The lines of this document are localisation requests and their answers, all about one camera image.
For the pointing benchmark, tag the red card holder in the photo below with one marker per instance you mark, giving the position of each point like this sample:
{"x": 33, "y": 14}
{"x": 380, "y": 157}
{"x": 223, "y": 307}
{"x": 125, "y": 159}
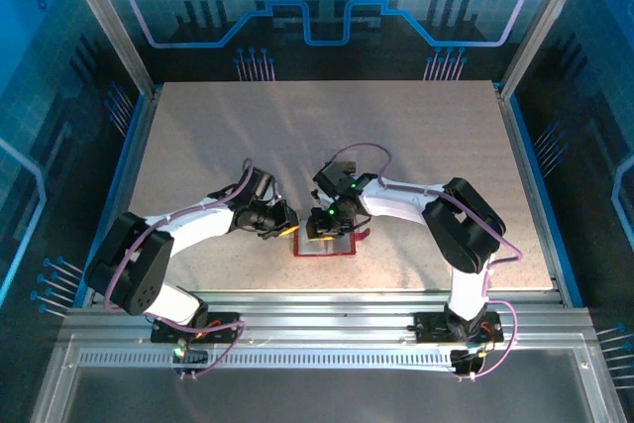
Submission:
{"x": 317, "y": 247}

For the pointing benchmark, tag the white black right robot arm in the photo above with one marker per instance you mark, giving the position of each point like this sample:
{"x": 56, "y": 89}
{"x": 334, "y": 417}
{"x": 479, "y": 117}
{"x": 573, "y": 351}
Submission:
{"x": 391, "y": 200}

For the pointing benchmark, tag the blue table edge strip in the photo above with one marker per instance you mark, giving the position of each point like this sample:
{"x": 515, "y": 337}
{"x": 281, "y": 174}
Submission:
{"x": 546, "y": 195}
{"x": 113, "y": 195}

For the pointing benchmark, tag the grey metal panel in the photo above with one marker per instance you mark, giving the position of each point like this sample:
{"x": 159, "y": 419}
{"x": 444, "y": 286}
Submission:
{"x": 322, "y": 398}

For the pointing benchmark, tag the aluminium cross rail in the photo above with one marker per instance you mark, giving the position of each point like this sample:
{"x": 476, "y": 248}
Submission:
{"x": 322, "y": 321}

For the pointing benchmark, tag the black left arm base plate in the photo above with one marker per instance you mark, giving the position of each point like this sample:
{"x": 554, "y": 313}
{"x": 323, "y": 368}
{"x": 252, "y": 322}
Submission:
{"x": 230, "y": 336}

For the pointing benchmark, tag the aluminium side rail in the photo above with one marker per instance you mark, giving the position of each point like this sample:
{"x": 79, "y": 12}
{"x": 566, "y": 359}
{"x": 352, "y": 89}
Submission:
{"x": 125, "y": 195}
{"x": 531, "y": 195}

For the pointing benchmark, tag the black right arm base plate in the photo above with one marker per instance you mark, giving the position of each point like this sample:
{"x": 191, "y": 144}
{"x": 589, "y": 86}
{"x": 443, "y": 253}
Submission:
{"x": 428, "y": 329}

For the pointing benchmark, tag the aluminium frame post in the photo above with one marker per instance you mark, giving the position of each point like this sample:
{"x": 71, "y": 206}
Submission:
{"x": 543, "y": 22}
{"x": 110, "y": 22}

